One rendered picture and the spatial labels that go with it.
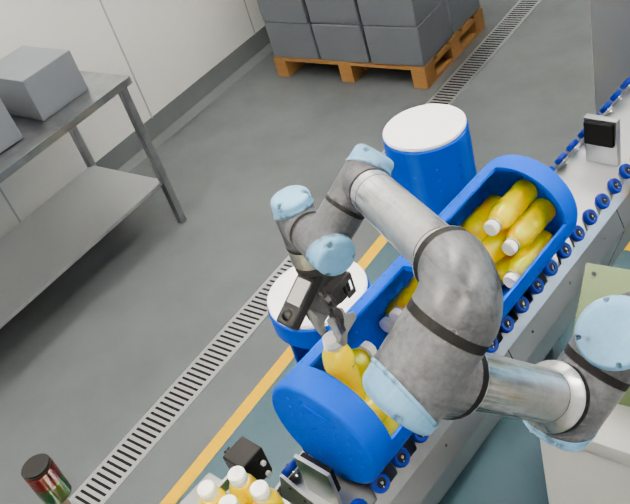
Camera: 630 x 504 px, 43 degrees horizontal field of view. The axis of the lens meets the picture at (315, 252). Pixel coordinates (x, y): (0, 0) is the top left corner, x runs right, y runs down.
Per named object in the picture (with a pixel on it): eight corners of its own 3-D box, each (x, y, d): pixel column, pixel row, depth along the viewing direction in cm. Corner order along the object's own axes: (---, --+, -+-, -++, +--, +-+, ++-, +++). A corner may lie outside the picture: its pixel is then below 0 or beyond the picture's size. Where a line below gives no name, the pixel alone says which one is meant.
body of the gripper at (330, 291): (358, 294, 157) (343, 248, 150) (331, 322, 153) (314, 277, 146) (329, 283, 162) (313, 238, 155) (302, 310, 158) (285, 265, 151)
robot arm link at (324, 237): (343, 215, 128) (312, 187, 137) (308, 273, 131) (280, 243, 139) (377, 229, 133) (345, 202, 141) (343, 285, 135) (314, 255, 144)
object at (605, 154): (621, 162, 239) (620, 118, 230) (615, 169, 237) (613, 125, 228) (589, 156, 246) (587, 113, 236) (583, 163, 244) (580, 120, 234)
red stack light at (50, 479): (67, 474, 163) (58, 463, 161) (42, 498, 160) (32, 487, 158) (50, 461, 167) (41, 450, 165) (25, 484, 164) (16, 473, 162)
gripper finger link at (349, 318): (368, 332, 161) (351, 298, 157) (351, 352, 158) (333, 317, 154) (357, 329, 163) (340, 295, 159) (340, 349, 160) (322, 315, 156)
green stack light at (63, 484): (77, 489, 166) (67, 475, 163) (53, 512, 163) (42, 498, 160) (61, 475, 170) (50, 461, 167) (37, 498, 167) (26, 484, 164)
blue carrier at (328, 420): (573, 256, 214) (584, 175, 194) (380, 505, 171) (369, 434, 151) (480, 218, 229) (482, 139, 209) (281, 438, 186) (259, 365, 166)
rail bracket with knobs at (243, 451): (281, 476, 188) (268, 450, 181) (260, 499, 184) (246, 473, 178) (252, 458, 194) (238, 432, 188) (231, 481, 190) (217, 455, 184)
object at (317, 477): (348, 501, 174) (334, 468, 167) (341, 510, 173) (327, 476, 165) (314, 481, 180) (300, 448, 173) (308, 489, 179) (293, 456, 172)
